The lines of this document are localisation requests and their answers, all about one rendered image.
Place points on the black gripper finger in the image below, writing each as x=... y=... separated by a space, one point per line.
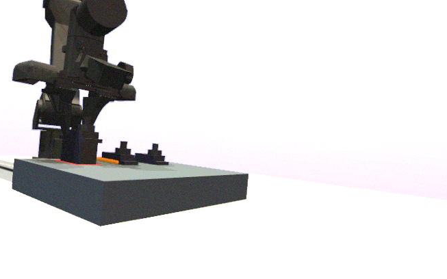
x=61 y=100
x=92 y=106

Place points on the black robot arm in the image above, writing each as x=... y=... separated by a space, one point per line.
x=90 y=19

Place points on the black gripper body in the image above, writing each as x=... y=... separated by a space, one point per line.
x=31 y=72

